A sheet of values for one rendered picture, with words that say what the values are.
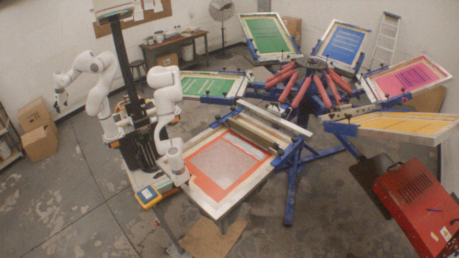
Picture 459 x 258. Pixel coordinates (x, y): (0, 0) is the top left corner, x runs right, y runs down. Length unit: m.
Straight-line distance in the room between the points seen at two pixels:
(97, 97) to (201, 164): 0.75
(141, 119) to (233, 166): 0.69
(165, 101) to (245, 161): 0.64
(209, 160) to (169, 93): 0.55
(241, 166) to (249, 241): 0.96
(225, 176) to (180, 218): 1.11
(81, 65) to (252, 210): 1.95
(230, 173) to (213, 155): 0.19
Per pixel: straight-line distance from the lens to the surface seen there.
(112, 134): 1.51
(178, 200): 2.42
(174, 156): 1.04
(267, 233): 2.17
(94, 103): 1.30
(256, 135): 1.44
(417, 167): 1.59
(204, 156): 1.44
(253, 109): 1.70
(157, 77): 1.14
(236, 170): 1.34
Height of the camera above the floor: 1.97
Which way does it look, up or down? 38 degrees down
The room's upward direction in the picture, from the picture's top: 3 degrees counter-clockwise
